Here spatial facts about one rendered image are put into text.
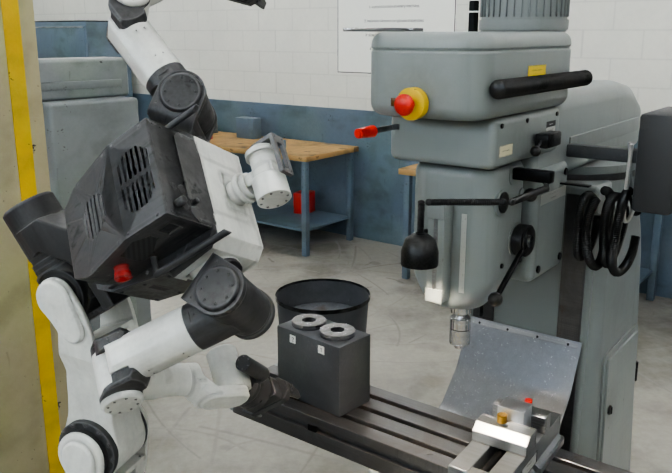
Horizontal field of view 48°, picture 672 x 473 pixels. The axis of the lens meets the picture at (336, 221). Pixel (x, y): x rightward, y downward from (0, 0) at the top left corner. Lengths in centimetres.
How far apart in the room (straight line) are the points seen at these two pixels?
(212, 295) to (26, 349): 179
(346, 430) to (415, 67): 90
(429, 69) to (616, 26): 454
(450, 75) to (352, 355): 80
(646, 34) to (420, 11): 184
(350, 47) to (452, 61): 559
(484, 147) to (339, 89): 562
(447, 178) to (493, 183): 9
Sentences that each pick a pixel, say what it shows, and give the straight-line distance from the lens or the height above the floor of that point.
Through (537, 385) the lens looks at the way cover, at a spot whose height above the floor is 100.
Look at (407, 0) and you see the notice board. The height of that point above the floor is 214.
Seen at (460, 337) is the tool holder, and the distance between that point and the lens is 173.
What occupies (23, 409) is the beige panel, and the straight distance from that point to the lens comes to 311.
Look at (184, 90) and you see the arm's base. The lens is 151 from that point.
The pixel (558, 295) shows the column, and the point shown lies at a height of 123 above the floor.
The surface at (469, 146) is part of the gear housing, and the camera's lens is 149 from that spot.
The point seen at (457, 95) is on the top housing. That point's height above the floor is 178.
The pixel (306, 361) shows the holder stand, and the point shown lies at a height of 108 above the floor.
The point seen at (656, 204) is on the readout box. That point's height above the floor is 154.
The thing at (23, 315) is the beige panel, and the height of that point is 89.
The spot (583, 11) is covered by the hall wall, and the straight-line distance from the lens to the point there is 598.
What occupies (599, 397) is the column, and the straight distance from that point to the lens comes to 216.
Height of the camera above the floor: 189
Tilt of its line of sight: 14 degrees down
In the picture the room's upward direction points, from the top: straight up
